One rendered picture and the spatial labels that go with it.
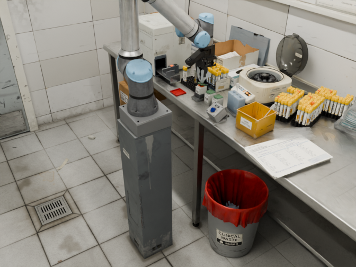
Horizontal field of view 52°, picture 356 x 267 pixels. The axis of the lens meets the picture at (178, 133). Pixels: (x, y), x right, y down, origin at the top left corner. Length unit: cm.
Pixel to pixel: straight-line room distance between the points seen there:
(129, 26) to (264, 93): 77
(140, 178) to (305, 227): 97
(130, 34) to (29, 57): 179
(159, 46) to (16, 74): 150
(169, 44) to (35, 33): 142
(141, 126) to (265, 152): 56
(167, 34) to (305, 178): 119
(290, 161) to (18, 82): 244
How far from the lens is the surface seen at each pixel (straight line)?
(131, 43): 173
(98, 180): 285
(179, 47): 231
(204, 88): 199
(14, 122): 352
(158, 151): 182
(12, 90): 339
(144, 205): 199
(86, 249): 241
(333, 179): 158
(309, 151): 168
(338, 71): 208
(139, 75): 163
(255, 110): 185
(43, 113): 361
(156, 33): 220
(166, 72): 223
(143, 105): 169
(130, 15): 168
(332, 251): 215
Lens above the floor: 182
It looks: 33 degrees down
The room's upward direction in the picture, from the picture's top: straight up
